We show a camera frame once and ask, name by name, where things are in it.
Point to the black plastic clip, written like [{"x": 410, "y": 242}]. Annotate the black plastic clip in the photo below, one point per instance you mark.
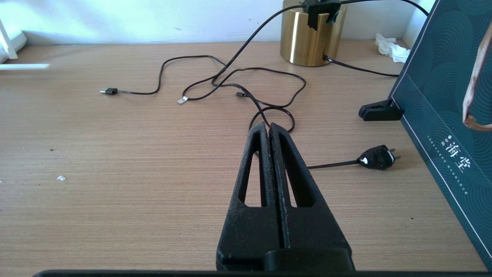
[{"x": 379, "y": 112}]

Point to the black power plug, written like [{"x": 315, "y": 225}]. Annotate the black power plug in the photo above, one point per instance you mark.
[{"x": 376, "y": 157}]

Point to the crumpled white tissue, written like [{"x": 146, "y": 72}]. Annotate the crumpled white tissue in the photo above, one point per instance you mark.
[{"x": 393, "y": 49}]

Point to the white wifi router with antennas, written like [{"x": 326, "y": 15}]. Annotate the white wifi router with antennas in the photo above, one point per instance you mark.
[{"x": 11, "y": 42}]

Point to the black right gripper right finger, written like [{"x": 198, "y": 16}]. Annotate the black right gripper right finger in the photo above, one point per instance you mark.
[{"x": 311, "y": 231}]

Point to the brass desk lamp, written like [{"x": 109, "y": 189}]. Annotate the brass desk lamp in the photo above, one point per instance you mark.
[{"x": 307, "y": 40}]

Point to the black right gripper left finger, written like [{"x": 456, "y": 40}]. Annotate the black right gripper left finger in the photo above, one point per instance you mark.
[{"x": 246, "y": 238}]

